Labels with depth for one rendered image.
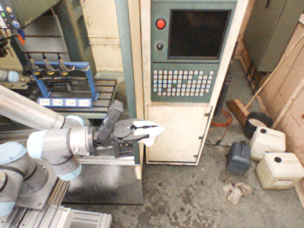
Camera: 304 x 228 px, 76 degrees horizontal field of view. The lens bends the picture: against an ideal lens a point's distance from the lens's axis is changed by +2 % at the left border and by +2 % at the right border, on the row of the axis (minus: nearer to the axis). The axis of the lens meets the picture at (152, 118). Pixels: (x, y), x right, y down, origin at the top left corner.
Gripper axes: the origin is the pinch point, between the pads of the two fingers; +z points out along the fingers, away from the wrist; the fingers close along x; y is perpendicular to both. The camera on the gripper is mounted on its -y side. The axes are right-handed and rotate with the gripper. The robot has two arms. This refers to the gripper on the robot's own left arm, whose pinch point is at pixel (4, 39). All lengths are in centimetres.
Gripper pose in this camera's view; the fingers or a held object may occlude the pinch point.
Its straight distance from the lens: 191.9
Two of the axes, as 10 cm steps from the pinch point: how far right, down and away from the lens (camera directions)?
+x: 10.0, 0.2, -0.2
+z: 0.3, -7.2, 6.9
